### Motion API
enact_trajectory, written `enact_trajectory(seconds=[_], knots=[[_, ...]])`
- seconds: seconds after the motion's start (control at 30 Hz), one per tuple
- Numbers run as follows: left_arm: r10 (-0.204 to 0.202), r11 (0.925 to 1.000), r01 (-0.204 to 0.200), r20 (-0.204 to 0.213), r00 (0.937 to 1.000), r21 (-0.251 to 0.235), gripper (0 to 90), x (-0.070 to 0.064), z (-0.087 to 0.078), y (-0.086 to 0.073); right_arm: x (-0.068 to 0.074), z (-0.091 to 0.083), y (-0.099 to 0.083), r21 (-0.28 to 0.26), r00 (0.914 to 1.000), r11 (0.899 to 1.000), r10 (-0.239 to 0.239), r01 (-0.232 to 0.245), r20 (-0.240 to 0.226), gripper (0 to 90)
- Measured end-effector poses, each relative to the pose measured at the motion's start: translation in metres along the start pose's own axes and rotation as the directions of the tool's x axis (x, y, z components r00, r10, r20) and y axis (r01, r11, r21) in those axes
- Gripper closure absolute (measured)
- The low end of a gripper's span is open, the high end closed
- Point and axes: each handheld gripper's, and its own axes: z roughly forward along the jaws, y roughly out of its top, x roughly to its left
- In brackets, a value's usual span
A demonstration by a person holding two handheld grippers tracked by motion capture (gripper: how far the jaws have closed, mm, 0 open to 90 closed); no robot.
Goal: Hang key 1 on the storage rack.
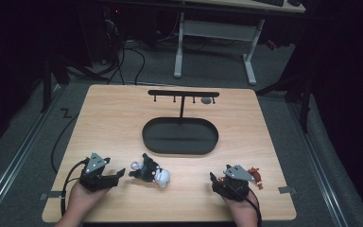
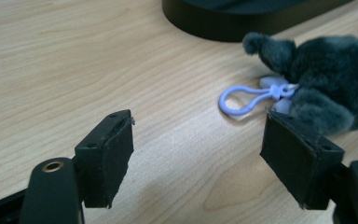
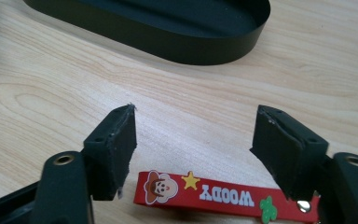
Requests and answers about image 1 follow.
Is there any white frame desk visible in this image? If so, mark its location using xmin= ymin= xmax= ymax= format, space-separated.
xmin=173 ymin=0 xmax=306 ymax=87

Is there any left hand-held gripper cable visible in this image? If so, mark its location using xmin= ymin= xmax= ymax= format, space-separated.
xmin=60 ymin=158 xmax=90 ymax=217

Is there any person's left hand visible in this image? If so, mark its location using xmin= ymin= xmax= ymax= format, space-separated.
xmin=65 ymin=181 xmax=109 ymax=219

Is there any person's right hand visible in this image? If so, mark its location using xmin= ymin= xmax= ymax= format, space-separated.
xmin=221 ymin=189 xmax=260 ymax=221

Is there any black computer tower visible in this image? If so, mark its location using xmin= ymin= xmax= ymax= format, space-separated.
xmin=101 ymin=5 xmax=125 ymax=65

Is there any bundle of black cables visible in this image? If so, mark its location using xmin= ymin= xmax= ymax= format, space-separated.
xmin=105 ymin=18 xmax=147 ymax=87

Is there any hand-held gripper cable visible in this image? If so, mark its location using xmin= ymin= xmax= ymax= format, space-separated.
xmin=228 ymin=183 xmax=263 ymax=227
xmin=60 ymin=158 xmax=90 ymax=217

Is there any grey tape strip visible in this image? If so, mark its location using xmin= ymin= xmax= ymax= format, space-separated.
xmin=39 ymin=190 xmax=63 ymax=201
xmin=278 ymin=185 xmax=298 ymax=195

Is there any black keyboard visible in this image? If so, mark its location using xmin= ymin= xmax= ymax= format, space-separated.
xmin=252 ymin=0 xmax=285 ymax=8

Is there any metal floor rail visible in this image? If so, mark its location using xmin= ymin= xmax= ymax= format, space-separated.
xmin=286 ymin=99 xmax=350 ymax=227
xmin=0 ymin=84 xmax=64 ymax=223

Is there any black hook rack with tray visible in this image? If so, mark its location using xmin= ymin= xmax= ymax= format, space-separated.
xmin=142 ymin=90 xmax=220 ymax=156

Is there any small red toy figure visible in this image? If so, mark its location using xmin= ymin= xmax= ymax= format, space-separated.
xmin=248 ymin=166 xmax=265 ymax=191

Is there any black metal stand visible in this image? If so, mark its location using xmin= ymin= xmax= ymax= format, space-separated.
xmin=40 ymin=51 xmax=72 ymax=114
xmin=255 ymin=70 xmax=314 ymax=134

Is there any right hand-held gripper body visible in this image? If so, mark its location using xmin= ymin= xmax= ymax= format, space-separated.
xmin=212 ymin=164 xmax=256 ymax=201

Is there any black floor cable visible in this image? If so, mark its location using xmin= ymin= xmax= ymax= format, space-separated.
xmin=50 ymin=113 xmax=80 ymax=175

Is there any black and white plush toy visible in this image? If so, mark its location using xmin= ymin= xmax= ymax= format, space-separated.
xmin=128 ymin=152 xmax=171 ymax=189

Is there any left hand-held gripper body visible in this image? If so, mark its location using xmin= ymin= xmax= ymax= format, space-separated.
xmin=78 ymin=152 xmax=121 ymax=193

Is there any right hand-held gripper cable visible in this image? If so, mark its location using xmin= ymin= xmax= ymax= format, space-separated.
xmin=228 ymin=183 xmax=263 ymax=227

